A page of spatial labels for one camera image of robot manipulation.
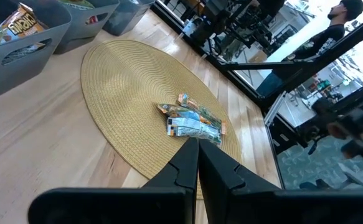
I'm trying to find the round woven straw placemat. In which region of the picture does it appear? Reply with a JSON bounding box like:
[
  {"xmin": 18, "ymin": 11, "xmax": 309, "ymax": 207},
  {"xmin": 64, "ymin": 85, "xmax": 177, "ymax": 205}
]
[{"xmin": 80, "ymin": 39, "xmax": 242, "ymax": 200}]

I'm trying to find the black aluminium table frame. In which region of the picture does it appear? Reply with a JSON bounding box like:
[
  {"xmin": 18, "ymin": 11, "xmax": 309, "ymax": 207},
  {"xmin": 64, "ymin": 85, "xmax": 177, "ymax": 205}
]
[{"xmin": 151, "ymin": 0, "xmax": 363, "ymax": 150}]

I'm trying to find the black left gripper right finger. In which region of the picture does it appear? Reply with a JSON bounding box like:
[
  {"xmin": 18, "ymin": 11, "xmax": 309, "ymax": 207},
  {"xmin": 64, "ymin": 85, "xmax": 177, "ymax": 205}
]
[{"xmin": 199, "ymin": 139, "xmax": 363, "ymax": 224}]

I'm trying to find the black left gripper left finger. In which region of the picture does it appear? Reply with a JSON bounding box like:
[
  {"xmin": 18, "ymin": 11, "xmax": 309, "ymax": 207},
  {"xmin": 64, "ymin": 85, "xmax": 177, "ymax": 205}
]
[{"xmin": 28, "ymin": 138, "xmax": 200, "ymax": 224}]

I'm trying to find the grey plastic bin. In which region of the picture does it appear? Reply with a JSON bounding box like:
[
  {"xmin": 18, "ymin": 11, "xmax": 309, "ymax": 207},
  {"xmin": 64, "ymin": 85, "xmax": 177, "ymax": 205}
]
[
  {"xmin": 102, "ymin": 0, "xmax": 156, "ymax": 37},
  {"xmin": 0, "ymin": 0, "xmax": 73, "ymax": 105},
  {"xmin": 53, "ymin": 0, "xmax": 120, "ymax": 55}
]

